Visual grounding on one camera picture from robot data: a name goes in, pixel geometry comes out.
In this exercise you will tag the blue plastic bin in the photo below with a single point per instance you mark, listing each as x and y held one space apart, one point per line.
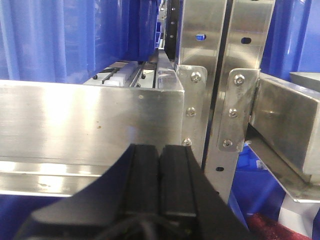
254 189
70 41
293 40

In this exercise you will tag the blue plastic bin lower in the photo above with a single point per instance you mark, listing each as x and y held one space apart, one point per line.
254 189

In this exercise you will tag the blue plastic bin upper left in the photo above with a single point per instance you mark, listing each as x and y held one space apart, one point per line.
70 41

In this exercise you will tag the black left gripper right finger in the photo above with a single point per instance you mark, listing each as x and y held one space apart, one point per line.
189 200

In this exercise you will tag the steel shelf upright post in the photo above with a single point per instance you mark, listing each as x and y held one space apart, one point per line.
219 49

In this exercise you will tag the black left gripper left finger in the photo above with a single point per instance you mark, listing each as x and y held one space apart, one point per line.
122 204

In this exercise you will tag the blue plastic bin upper right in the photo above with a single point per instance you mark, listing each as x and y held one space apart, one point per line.
293 40

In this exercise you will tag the steel shelf rail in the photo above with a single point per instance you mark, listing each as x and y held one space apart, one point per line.
284 132
57 138

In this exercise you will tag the steel shelf rail right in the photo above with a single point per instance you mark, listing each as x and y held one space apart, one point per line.
284 132

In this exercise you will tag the steel shelf rail left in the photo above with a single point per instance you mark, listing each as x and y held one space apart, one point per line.
57 138

